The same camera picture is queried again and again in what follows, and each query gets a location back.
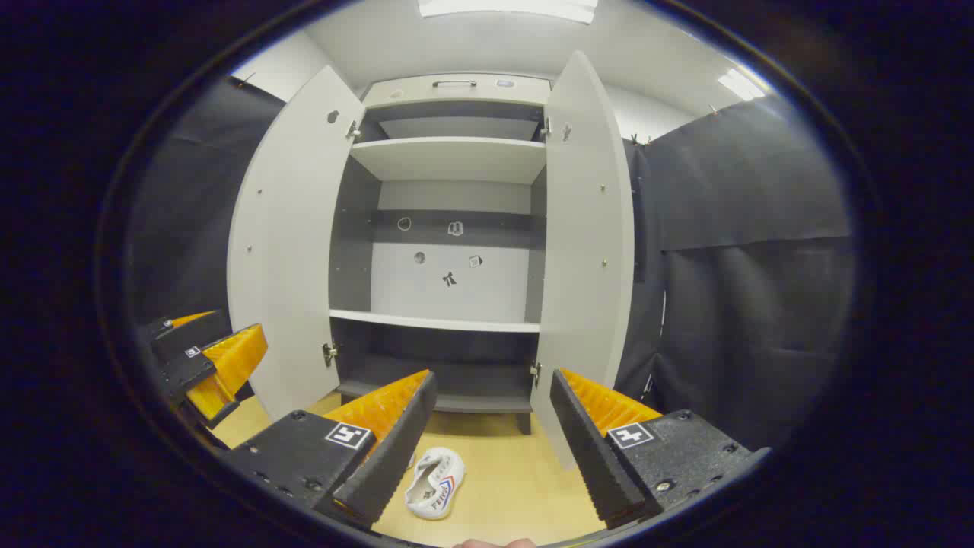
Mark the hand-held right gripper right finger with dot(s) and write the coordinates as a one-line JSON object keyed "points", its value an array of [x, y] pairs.
{"points": [[586, 457]]}

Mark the black backdrop cloth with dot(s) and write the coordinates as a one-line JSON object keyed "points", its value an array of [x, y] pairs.
{"points": [[746, 304], [190, 228]]}

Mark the ceiling light panel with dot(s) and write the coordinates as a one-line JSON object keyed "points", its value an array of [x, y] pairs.
{"points": [[510, 9], [742, 84]]}

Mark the white shoe cabinet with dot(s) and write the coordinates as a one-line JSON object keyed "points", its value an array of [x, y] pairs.
{"points": [[449, 289]]}

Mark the white canvas shoe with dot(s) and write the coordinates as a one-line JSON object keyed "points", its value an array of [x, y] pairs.
{"points": [[435, 483]]}

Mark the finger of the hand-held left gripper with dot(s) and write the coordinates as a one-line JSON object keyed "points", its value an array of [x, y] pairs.
{"points": [[186, 369], [190, 331]]}

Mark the white cabinet shelf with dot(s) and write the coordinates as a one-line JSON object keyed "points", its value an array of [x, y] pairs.
{"points": [[449, 158], [434, 321]]}

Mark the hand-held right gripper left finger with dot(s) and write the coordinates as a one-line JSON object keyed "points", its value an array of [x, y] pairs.
{"points": [[396, 457]]}

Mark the white shoe cabinet door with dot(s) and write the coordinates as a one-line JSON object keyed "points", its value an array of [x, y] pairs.
{"points": [[586, 251], [289, 251]]}

